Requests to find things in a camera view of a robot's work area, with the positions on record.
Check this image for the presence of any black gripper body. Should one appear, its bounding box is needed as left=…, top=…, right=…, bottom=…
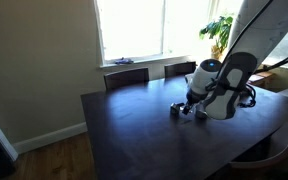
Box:
left=182, top=88, right=205, bottom=115

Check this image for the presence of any large silver measuring cup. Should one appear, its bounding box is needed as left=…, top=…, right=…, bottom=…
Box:
left=195, top=104, right=207, bottom=119

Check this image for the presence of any medium silver measuring cup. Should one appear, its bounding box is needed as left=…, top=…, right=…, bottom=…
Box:
left=170, top=103, right=184, bottom=115

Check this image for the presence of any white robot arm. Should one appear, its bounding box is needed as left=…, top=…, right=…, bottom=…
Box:
left=182, top=0, right=288, bottom=120

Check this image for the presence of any dark wooden chair right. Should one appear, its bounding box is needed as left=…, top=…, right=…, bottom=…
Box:
left=164, top=62, right=196, bottom=78

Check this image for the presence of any dark wooden chair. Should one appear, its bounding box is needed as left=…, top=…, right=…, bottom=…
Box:
left=164, top=62, right=196, bottom=78
left=104, top=67, right=149, bottom=90

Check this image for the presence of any dark wooden chair left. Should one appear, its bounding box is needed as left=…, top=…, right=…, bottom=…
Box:
left=104, top=67, right=149, bottom=90

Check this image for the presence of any dark wooden dining table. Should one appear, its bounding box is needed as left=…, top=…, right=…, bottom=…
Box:
left=81, top=76, right=288, bottom=180

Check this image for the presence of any green potted plant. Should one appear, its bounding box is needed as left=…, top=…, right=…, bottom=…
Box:
left=199, top=16, right=233, bottom=60

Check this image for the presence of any wooden side bench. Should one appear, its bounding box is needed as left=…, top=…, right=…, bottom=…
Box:
left=248, top=72, right=274, bottom=89

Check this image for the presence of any blue object on windowsill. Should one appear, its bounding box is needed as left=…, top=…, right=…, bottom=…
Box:
left=114, top=57, right=134, bottom=65

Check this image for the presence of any near curved wooden chair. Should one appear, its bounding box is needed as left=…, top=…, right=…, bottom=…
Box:
left=229, top=122, right=288, bottom=175

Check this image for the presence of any white window frame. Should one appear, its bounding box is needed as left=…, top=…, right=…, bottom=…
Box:
left=93, top=0, right=288, bottom=72

